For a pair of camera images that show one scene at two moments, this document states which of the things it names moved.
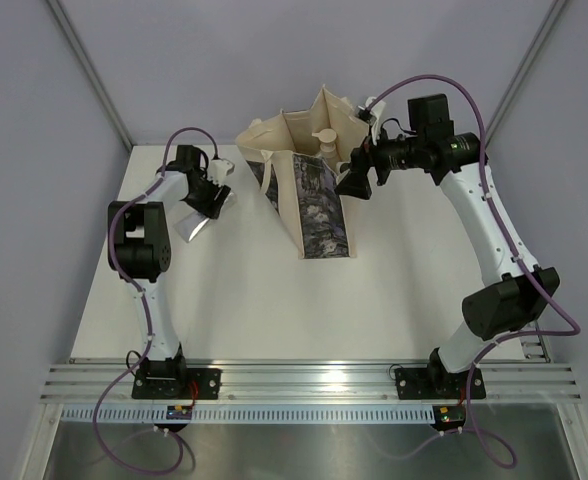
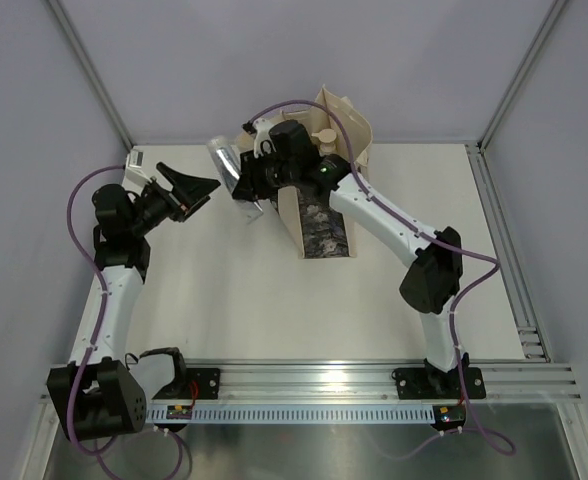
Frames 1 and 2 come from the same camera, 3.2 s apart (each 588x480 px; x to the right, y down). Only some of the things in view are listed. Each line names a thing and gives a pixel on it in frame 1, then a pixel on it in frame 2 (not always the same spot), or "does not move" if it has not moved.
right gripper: x=356 y=183 -> x=250 y=186
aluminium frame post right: x=551 y=19 does not move
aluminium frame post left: x=90 y=71 does not move
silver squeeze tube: x=191 y=224 -> x=226 y=160
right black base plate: x=437 y=383 does not move
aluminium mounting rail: x=310 y=383 does not move
